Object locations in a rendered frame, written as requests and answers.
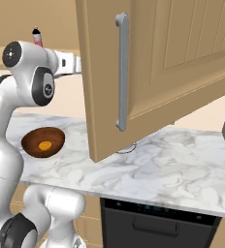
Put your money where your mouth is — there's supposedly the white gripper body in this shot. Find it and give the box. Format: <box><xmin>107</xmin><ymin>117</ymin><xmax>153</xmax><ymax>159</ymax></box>
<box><xmin>73</xmin><ymin>54</ymin><xmax>83</xmax><ymax>75</ymax></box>

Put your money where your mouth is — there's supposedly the tan cabinet door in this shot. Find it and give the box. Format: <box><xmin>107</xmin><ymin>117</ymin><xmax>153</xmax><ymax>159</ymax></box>
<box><xmin>74</xmin><ymin>0</ymin><xmax>225</xmax><ymax>164</ymax></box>

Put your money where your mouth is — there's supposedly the brown wooden bowl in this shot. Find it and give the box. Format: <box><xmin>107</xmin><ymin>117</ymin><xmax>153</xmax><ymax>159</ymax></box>
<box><xmin>20</xmin><ymin>126</ymin><xmax>67</xmax><ymax>159</ymax></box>

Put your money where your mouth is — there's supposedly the pink bottle with black cap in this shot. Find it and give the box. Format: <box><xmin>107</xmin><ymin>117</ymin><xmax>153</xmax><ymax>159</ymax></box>
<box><xmin>31</xmin><ymin>26</ymin><xmax>44</xmax><ymax>48</ymax></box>

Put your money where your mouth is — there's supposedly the orange fruit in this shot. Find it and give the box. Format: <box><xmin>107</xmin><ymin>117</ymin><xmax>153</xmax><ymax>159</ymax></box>
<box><xmin>38</xmin><ymin>140</ymin><xmax>53</xmax><ymax>152</ymax></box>

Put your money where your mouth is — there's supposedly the black dishwasher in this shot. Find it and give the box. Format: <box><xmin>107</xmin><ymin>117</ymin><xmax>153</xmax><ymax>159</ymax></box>
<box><xmin>99</xmin><ymin>197</ymin><xmax>223</xmax><ymax>248</ymax></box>

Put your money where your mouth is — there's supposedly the grey cabinet door handle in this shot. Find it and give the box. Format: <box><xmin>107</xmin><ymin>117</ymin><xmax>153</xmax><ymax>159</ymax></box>
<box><xmin>114</xmin><ymin>12</ymin><xmax>131</xmax><ymax>133</ymax></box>

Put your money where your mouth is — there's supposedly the grey round ring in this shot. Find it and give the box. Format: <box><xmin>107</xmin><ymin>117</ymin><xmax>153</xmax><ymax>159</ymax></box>
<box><xmin>116</xmin><ymin>141</ymin><xmax>139</xmax><ymax>155</ymax></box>

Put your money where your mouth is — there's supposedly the black dishwasher handle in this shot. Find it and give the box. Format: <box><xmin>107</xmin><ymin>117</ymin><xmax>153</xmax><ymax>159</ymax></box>
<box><xmin>131</xmin><ymin>215</ymin><xmax>180</xmax><ymax>237</ymax></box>

